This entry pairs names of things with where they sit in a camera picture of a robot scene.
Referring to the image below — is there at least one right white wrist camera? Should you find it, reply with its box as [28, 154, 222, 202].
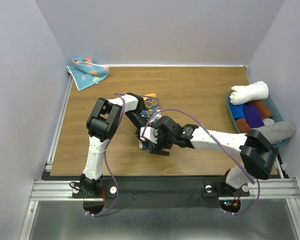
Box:
[139, 126, 158, 144]

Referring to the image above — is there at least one blue rolled towel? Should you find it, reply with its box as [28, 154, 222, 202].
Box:
[229, 103, 245, 121]

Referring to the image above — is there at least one purple rolled towel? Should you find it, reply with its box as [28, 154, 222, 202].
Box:
[243, 105, 265, 129]

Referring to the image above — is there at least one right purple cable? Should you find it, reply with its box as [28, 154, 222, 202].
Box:
[139, 108, 261, 216]

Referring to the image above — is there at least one black mounting base plate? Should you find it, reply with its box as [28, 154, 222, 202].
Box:
[66, 176, 250, 214]

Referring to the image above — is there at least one yellow and blue cartoon towel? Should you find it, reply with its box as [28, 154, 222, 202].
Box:
[139, 93, 161, 150]

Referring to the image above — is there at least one purple cable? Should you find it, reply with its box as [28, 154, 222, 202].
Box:
[139, 108, 261, 216]
[84, 92, 127, 218]

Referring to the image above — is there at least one rust red rolled towel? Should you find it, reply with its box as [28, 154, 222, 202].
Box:
[235, 118, 251, 134]

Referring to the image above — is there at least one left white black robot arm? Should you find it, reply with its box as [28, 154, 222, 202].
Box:
[78, 92, 147, 197]

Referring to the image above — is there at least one brown rolled towel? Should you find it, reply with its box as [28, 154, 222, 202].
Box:
[247, 100, 273, 120]

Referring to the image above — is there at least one white small rolled towel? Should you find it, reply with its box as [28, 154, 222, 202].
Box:
[262, 118, 275, 126]

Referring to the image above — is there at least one blue polka dot towel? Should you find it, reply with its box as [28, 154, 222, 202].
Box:
[66, 57, 110, 91]

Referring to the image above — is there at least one grey rolled towel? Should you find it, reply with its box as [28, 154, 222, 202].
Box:
[255, 121, 296, 144]

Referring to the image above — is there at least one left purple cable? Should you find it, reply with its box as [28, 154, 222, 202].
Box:
[84, 92, 127, 218]

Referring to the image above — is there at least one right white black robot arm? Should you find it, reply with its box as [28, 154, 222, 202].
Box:
[140, 115, 278, 195]

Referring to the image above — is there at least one aluminium extrusion frame rail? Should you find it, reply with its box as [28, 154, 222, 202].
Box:
[20, 77, 300, 240]

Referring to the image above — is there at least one teal plastic basket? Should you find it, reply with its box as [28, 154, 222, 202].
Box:
[225, 90, 290, 148]

